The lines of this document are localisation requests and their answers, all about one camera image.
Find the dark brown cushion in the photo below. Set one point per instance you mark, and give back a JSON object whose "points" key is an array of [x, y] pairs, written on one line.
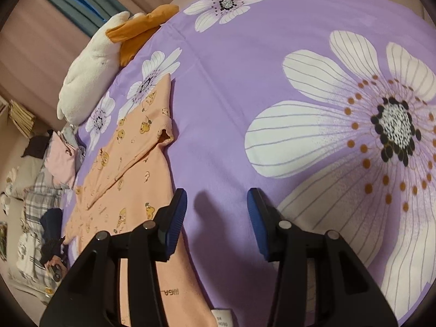
{"points": [[37, 146]]}

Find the pink folded garment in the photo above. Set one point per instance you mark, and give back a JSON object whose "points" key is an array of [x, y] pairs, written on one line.
{"points": [[60, 161]]}

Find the grey plaid blanket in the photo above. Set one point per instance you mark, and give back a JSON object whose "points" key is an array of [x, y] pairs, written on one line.
{"points": [[44, 194]]}

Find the dark navy garment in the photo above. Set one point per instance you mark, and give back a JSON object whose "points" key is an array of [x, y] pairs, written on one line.
{"points": [[51, 222]]}

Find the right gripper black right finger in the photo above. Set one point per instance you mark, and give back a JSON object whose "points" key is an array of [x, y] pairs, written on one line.
{"points": [[345, 292]]}

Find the beige pillow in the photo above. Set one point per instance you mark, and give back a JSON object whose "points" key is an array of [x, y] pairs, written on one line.
{"points": [[29, 175]]}

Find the white orange plush goose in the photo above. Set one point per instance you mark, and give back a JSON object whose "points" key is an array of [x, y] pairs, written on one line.
{"points": [[111, 48]]}

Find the peach cartoon print garment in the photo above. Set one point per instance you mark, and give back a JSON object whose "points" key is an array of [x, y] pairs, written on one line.
{"points": [[128, 183]]}

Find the yellow tassel bundle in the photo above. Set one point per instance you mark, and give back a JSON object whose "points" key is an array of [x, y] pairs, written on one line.
{"points": [[23, 119]]}

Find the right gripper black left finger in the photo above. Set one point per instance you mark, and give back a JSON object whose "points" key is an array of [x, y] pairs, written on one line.
{"points": [[89, 295]]}

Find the purple floral bed sheet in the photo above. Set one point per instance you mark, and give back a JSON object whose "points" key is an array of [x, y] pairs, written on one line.
{"points": [[327, 105]]}

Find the grey folded garment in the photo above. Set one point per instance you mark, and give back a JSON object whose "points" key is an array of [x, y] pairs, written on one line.
{"points": [[69, 134]]}

